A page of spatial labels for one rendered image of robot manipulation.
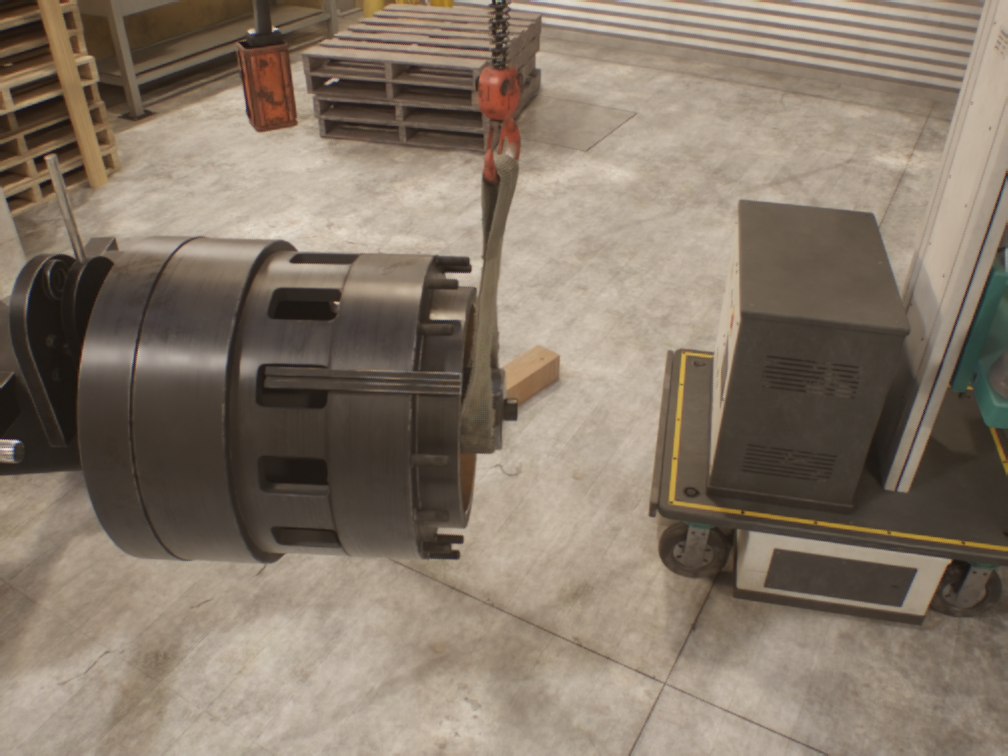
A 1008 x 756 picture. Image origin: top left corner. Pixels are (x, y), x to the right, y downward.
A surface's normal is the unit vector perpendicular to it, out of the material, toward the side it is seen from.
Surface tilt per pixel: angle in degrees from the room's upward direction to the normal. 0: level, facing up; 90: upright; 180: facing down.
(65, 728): 0
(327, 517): 93
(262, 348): 36
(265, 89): 90
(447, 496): 93
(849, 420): 90
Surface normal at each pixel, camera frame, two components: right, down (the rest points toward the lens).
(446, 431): -0.05, 0.14
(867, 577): -0.22, 0.58
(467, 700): 0.00, -0.81
